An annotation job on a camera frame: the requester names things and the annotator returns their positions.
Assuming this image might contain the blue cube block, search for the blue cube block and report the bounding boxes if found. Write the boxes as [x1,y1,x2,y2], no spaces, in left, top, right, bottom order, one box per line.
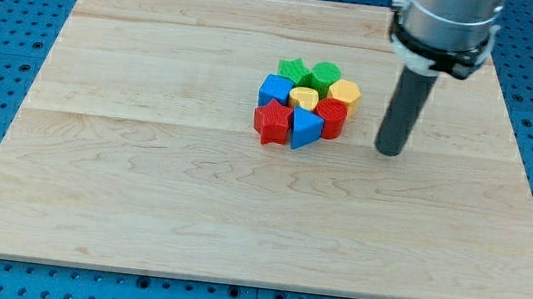
[257,74,294,107]

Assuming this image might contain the green cylinder block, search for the green cylinder block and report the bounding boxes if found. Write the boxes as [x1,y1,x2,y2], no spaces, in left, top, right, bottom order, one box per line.
[310,61,342,99]

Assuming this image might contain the yellow hexagon block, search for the yellow hexagon block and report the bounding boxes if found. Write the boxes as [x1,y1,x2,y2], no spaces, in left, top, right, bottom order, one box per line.
[327,79,362,118]

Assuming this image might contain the blue triangle block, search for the blue triangle block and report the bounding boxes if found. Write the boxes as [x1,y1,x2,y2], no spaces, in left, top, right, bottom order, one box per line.
[290,107,324,150]

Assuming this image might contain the light wooden board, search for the light wooden board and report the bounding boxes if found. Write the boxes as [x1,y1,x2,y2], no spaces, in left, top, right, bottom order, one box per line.
[0,0,533,299]

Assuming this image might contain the red star block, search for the red star block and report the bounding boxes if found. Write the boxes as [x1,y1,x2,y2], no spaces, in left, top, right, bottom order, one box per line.
[253,99,294,145]

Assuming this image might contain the black and white clamp collar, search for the black and white clamp collar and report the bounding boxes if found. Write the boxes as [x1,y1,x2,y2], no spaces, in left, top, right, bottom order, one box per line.
[387,0,500,80]

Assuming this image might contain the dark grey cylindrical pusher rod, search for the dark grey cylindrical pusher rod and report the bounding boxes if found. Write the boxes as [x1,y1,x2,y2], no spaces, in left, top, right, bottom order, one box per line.
[374,67,438,157]

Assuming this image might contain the yellow heart block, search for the yellow heart block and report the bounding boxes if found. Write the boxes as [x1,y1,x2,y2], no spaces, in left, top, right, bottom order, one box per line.
[288,86,320,111]

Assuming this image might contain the red cylinder block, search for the red cylinder block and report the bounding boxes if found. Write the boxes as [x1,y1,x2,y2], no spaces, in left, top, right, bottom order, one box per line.
[315,98,348,140]

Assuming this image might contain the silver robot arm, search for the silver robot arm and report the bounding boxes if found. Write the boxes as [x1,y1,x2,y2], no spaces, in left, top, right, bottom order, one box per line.
[374,0,506,157]

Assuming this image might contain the green star block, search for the green star block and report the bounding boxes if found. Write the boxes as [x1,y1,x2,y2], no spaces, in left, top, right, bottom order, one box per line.
[277,58,312,87]

